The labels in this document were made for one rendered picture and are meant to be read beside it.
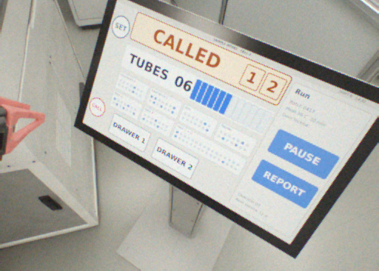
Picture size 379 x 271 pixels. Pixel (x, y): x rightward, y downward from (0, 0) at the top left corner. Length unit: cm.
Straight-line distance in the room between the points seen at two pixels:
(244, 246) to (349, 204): 70
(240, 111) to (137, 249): 111
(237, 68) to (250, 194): 22
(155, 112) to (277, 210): 28
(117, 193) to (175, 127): 112
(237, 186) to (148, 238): 101
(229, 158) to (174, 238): 101
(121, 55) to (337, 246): 152
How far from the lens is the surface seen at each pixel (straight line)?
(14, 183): 95
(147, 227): 145
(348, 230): 179
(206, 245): 144
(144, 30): 51
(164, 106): 48
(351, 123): 45
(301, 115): 44
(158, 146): 50
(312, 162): 46
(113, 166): 163
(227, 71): 44
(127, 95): 52
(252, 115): 44
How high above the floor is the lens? 145
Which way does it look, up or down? 56 degrees down
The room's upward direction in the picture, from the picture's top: 7 degrees clockwise
